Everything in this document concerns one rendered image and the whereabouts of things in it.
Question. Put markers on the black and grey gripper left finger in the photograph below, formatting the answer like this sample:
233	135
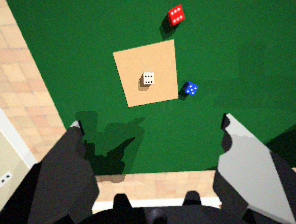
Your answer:
60	189

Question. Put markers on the peach flat mat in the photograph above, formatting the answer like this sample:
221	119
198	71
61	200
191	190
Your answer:
158	58

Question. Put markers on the blue die with white pips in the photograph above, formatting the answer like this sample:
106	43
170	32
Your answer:
190	88

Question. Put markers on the red die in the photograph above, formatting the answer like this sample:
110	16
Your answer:
175	16

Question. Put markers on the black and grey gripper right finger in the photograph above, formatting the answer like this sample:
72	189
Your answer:
251	181

